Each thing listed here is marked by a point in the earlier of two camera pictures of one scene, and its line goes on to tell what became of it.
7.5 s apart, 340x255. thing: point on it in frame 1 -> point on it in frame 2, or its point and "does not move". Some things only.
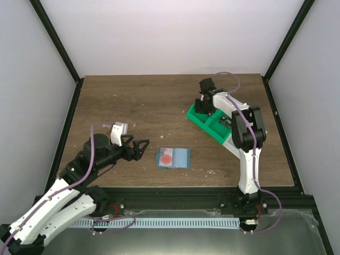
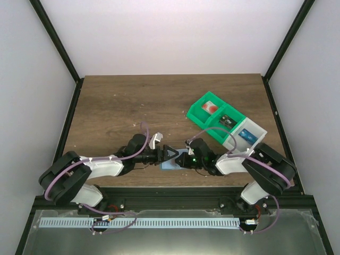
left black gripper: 128,148 -> 160,155
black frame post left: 42,16 does not move
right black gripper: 203,103 -> 188,160
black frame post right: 305,8 does not move
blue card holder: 173,158 does not move
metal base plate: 292,232 does not move
